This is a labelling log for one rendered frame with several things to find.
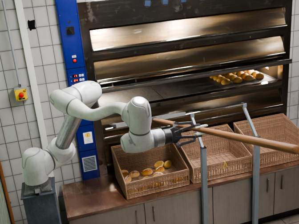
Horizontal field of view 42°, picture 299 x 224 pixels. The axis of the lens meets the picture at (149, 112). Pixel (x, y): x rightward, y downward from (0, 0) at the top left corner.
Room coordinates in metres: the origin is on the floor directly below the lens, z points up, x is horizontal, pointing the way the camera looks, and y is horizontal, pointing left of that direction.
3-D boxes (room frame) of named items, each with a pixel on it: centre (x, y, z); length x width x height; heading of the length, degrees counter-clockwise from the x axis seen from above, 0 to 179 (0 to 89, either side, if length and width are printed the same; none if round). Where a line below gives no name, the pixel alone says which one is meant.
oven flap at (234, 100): (3.41, -0.44, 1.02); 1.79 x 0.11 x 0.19; 105
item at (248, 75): (3.99, -0.88, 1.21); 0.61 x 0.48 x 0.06; 15
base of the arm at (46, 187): (2.27, 0.78, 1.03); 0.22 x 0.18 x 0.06; 13
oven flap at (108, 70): (3.41, -0.44, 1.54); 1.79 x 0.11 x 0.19; 105
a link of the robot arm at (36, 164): (2.30, 0.77, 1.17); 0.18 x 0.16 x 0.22; 140
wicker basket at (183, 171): (3.00, 0.04, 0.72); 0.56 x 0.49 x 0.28; 106
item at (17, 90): (2.97, 1.00, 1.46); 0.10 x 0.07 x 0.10; 105
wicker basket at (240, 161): (3.16, -0.53, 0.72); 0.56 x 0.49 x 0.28; 105
